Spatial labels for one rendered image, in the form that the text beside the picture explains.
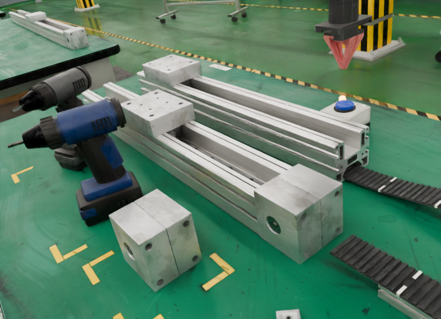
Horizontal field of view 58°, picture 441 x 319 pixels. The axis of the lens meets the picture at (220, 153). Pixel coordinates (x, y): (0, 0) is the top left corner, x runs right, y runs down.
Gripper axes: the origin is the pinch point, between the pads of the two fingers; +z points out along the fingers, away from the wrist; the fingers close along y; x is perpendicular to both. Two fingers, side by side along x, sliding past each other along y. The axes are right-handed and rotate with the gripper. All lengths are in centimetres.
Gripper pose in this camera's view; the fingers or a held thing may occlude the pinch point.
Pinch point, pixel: (343, 64)
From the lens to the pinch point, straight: 90.0
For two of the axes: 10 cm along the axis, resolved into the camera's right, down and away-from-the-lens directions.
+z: 1.5, 8.6, 4.9
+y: -7.9, 4.0, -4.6
